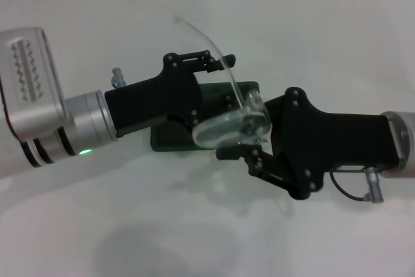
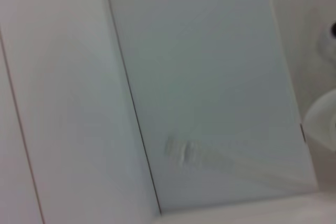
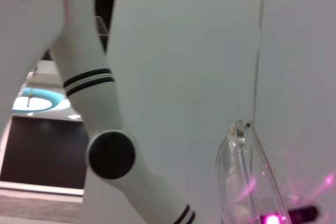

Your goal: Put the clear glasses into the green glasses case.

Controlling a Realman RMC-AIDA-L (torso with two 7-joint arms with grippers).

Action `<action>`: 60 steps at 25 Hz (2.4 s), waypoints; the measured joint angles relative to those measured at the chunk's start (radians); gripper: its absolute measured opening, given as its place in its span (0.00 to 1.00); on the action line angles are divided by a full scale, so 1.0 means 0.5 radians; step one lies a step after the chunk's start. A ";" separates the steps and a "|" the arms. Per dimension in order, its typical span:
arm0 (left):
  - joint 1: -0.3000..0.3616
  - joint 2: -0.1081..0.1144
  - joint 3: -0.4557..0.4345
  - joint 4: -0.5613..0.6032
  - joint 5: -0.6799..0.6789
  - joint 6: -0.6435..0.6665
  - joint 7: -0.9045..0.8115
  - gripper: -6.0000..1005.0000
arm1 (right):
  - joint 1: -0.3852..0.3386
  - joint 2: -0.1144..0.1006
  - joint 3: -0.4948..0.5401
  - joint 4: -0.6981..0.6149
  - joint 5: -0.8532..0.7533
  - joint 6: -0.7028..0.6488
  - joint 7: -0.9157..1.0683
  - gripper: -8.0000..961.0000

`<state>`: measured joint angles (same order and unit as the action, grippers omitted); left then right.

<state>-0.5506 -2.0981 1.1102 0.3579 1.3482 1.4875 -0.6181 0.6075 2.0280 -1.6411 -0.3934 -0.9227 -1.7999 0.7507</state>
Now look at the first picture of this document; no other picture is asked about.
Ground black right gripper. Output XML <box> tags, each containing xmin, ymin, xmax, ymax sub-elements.
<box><xmin>215</xmin><ymin>87</ymin><xmax>399</xmax><ymax>200</ymax></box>

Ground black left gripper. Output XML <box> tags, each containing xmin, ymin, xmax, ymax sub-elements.
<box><xmin>104</xmin><ymin>49</ymin><xmax>241</xmax><ymax>138</ymax></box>

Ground clear white glasses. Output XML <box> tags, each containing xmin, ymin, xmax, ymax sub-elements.
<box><xmin>174</xmin><ymin>14</ymin><xmax>272</xmax><ymax>151</ymax></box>

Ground green glasses case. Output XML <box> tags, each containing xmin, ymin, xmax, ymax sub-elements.
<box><xmin>150</xmin><ymin>80</ymin><xmax>261</xmax><ymax>153</ymax></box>

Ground left arm cable with plugs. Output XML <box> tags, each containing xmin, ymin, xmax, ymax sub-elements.
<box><xmin>109</xmin><ymin>67</ymin><xmax>126</xmax><ymax>89</ymax></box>

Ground arm cable with plugs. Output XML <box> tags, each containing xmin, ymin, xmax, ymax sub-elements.
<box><xmin>329</xmin><ymin>165</ymin><xmax>386</xmax><ymax>204</ymax></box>
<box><xmin>109</xmin><ymin>67</ymin><xmax>126</xmax><ymax>89</ymax></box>

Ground right arm cable with plugs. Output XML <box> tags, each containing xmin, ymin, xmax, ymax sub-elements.
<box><xmin>329</xmin><ymin>165</ymin><xmax>386</xmax><ymax>204</ymax></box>

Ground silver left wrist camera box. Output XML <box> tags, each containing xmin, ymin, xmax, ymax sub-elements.
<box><xmin>0</xmin><ymin>26</ymin><xmax>71</xmax><ymax>140</ymax></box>

